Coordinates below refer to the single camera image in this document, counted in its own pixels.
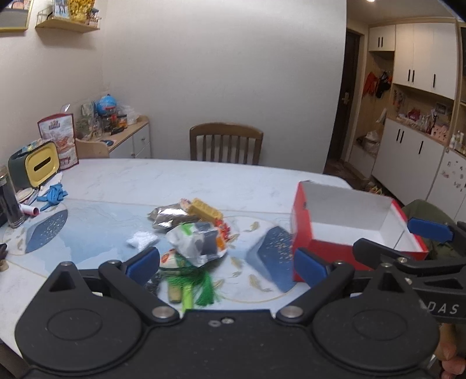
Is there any framed wall picture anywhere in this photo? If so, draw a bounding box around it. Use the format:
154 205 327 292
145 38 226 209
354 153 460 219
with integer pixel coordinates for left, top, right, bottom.
0 0 33 32

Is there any dark glass jar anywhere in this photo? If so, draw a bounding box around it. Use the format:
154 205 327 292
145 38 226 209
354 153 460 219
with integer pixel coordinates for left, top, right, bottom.
0 166 25 228

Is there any blue cloth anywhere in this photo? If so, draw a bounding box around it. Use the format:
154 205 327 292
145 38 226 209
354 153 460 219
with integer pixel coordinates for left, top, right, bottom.
37 183 68 212

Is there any brown wooden chair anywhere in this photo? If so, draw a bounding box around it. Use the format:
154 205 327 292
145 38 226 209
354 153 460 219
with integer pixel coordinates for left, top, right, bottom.
190 122 264 166

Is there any red white cardboard box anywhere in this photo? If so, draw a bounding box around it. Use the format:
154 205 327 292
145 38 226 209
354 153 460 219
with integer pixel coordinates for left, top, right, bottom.
291 181 428 270

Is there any silver foil snack bag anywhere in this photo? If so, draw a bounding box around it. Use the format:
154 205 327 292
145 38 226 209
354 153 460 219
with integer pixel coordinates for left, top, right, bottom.
148 201 200 232

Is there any white plastic packet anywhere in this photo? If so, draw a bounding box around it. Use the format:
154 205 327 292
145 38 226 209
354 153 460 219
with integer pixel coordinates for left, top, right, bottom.
166 222 227 268

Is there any white drawer cabinet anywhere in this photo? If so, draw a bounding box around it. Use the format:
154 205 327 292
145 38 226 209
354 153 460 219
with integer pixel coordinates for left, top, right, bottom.
76 116 152 159

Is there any white wall cabinet unit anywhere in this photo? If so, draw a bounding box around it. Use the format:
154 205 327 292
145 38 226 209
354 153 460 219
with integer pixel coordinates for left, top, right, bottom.
347 17 465 219

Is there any embroidered sachet green tassel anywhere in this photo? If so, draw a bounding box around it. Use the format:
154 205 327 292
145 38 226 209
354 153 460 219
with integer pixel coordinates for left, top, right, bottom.
159 249 217 312

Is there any yellow rectangular box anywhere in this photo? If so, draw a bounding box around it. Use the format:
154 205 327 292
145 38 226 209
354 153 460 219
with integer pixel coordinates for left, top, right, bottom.
188 198 223 223

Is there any yellow green tissue box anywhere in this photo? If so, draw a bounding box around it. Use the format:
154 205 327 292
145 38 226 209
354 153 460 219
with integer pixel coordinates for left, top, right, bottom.
8 141 60 190

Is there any small clear white bag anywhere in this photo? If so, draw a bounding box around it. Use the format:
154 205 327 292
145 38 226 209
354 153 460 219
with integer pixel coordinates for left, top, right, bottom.
126 231 159 252

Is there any wooden wall shelf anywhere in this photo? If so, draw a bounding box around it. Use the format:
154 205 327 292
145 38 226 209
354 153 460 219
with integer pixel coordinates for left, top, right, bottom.
36 7 100 34

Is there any person's right hand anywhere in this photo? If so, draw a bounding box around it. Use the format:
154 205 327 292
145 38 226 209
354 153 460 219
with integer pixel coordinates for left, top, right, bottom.
435 324 465 379

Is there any olive green jacket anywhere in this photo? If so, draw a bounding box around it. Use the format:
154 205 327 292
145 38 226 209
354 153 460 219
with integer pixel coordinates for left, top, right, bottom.
402 200 460 260

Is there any blue globe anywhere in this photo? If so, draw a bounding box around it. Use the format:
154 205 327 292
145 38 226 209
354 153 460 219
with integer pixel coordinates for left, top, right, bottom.
95 94 118 117

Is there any orange red keychain toy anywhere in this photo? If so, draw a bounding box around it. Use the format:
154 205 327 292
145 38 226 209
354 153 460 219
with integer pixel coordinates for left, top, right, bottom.
214 219 231 250

